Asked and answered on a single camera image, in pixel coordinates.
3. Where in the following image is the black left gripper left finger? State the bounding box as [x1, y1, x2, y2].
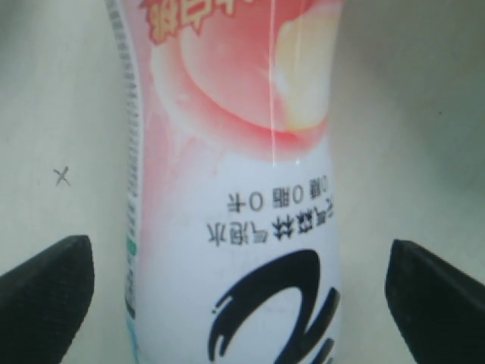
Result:
[1, 235, 94, 363]

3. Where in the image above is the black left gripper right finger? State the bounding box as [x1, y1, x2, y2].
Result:
[384, 239, 484, 363]

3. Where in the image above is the peach label bottle black cap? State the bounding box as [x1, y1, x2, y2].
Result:
[106, 1, 343, 363]

